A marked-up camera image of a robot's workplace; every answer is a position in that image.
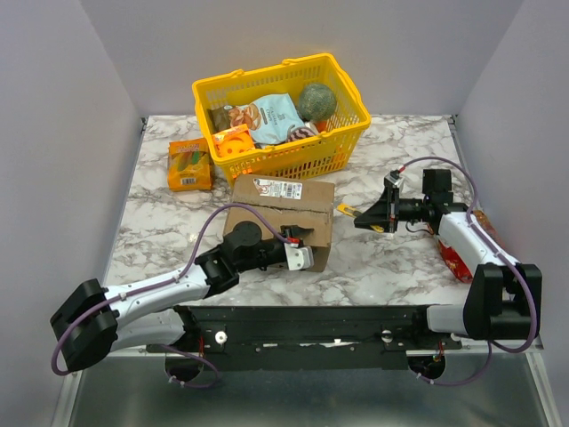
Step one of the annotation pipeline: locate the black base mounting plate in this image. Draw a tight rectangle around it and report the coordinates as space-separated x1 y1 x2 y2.
173 305 461 372

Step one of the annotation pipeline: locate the yellow plastic shopping basket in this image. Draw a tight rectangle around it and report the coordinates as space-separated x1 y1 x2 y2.
192 53 371 183

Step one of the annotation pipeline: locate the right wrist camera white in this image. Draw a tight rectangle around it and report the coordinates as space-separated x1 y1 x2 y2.
384 170 404 188

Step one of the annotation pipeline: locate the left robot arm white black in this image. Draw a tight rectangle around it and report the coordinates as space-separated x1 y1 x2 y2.
50 221 314 376

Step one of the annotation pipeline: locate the yellow utility knife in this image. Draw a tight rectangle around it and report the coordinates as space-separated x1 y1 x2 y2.
336 203 384 233

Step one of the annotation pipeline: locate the brown snack packet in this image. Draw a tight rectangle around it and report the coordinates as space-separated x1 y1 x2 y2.
208 105 232 133

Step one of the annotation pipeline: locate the pink brown striped pouch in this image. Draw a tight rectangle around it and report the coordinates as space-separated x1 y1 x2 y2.
285 126 317 142

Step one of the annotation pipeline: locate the aluminium rail frame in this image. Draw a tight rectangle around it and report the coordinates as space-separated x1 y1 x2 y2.
53 350 563 426

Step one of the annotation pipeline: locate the green melon ball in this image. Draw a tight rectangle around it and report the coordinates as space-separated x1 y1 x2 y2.
298 83 337 122

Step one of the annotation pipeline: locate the orange snack bag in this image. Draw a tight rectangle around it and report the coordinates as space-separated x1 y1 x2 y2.
167 138 213 192

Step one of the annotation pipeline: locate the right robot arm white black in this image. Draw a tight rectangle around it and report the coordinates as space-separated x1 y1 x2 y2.
354 169 542 349

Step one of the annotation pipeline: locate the red snack bag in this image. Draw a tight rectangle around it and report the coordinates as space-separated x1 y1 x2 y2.
435 209 502 284

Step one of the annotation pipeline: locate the light blue chips bag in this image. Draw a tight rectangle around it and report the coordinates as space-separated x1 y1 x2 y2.
229 93 304 145

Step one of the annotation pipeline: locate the brown cardboard express box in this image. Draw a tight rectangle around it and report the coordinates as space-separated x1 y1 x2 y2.
231 174 335 272

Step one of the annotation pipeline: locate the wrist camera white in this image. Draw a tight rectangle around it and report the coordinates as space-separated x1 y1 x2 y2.
284 244 314 271
384 170 404 188

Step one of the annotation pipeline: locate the orange toy box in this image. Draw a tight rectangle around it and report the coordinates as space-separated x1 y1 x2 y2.
212 125 255 157

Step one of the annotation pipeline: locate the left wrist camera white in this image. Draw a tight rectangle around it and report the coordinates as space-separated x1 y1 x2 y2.
284 244 314 271

